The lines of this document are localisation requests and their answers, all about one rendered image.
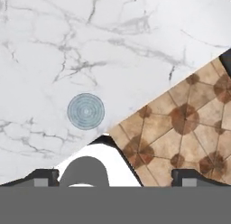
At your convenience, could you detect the white and grey rounded object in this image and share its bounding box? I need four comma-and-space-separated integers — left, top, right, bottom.
54, 133, 144, 188

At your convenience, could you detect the dark cabinet panel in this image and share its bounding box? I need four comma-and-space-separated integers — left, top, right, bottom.
218, 47, 231, 72

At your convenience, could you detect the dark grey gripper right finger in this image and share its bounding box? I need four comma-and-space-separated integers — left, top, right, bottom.
171, 168, 231, 188

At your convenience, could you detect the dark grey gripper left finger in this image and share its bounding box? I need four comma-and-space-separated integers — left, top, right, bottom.
0, 168, 60, 188

